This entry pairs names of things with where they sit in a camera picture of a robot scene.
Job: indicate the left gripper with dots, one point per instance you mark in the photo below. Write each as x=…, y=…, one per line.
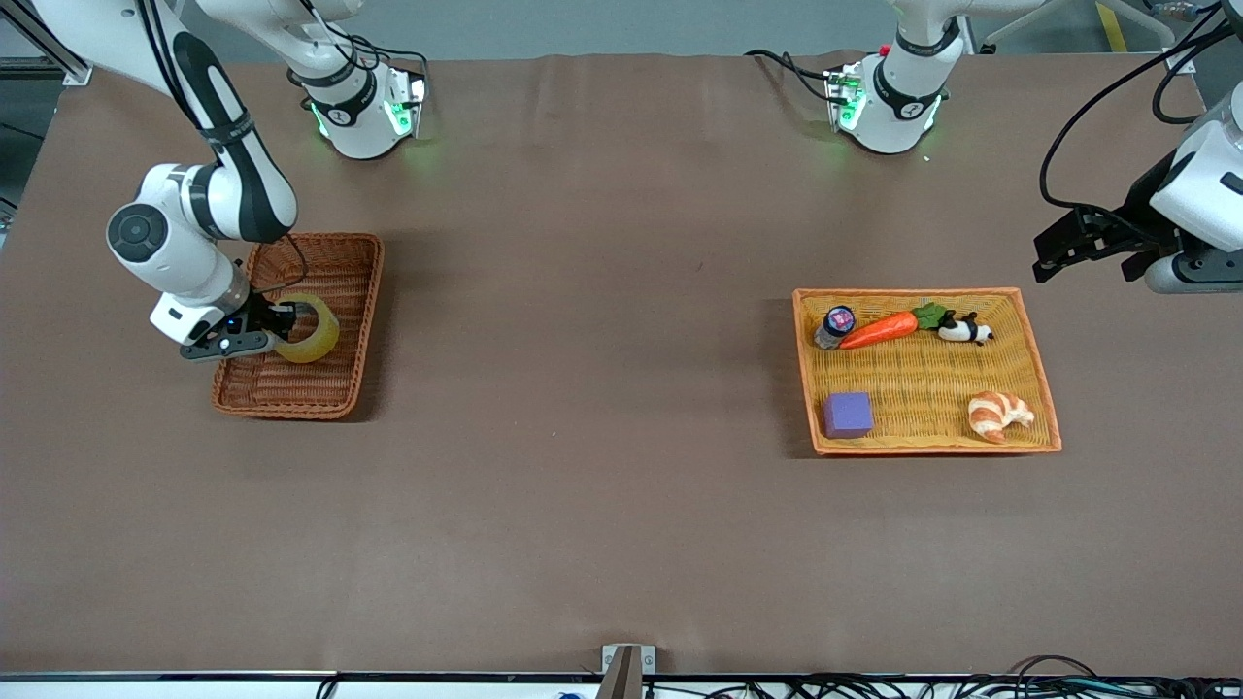
x=1138, y=208

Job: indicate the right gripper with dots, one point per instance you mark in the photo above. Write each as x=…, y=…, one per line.
x=258, y=316

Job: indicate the yellowish clear tape roll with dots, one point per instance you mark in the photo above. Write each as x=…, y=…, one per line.
x=325, y=340

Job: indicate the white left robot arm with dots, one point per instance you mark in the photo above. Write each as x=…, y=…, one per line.
x=903, y=97

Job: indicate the brown wicker basket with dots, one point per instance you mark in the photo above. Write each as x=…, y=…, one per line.
x=301, y=388

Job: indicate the orange wicker basket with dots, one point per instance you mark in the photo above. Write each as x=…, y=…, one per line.
x=903, y=374

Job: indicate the black white panda toy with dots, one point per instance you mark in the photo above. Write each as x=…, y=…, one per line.
x=961, y=331

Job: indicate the toy croissant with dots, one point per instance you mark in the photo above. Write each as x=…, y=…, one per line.
x=995, y=413

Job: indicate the orange toy carrot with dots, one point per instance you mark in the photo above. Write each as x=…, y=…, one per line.
x=879, y=331

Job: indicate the small jar with pink lid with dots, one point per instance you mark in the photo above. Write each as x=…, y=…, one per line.
x=837, y=322

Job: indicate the purple foam cube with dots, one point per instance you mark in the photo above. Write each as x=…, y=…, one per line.
x=848, y=416

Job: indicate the brown table cover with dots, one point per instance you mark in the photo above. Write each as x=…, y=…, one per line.
x=621, y=505

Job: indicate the grey metal frame strut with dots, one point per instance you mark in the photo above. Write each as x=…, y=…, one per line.
x=1015, y=24

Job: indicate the metal table edge rail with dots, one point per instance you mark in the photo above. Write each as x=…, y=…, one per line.
x=194, y=675

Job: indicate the brown mounting post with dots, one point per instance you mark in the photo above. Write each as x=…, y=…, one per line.
x=621, y=680

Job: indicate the grey metal bracket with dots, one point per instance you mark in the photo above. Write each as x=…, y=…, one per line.
x=648, y=658

